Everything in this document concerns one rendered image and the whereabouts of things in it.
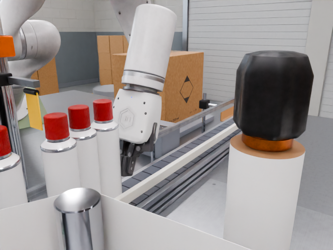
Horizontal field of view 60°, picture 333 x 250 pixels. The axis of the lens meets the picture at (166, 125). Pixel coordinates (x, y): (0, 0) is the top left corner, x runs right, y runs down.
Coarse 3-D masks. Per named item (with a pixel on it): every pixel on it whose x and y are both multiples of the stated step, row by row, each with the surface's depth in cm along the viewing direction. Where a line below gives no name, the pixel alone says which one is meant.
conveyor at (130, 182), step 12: (216, 132) 96; (192, 144) 86; (216, 144) 86; (168, 156) 78; (180, 156) 78; (204, 156) 78; (156, 168) 71; (180, 168) 71; (132, 180) 65; (168, 180) 65; (144, 192) 60; (132, 204) 56
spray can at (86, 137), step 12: (72, 108) 45; (84, 108) 46; (72, 120) 46; (84, 120) 46; (72, 132) 46; (84, 132) 46; (96, 132) 48; (84, 144) 46; (96, 144) 48; (84, 156) 47; (96, 156) 48; (84, 168) 47; (96, 168) 49; (84, 180) 48; (96, 180) 49
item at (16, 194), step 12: (0, 132) 35; (0, 144) 36; (0, 156) 36; (12, 156) 37; (0, 168) 35; (12, 168) 36; (0, 180) 36; (12, 180) 37; (0, 192) 36; (12, 192) 37; (24, 192) 39; (0, 204) 37; (12, 204) 37
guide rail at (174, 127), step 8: (224, 104) 102; (200, 112) 90; (208, 112) 92; (184, 120) 82; (192, 120) 84; (168, 128) 75; (176, 128) 78; (160, 136) 72; (40, 184) 47; (32, 192) 45; (40, 192) 47
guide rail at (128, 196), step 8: (232, 128) 91; (216, 136) 82; (224, 136) 87; (200, 144) 77; (208, 144) 78; (192, 152) 72; (200, 152) 75; (176, 160) 67; (184, 160) 69; (168, 168) 63; (176, 168) 66; (152, 176) 60; (160, 176) 61; (144, 184) 57; (152, 184) 59; (128, 192) 54; (136, 192) 55; (120, 200) 52; (128, 200) 54
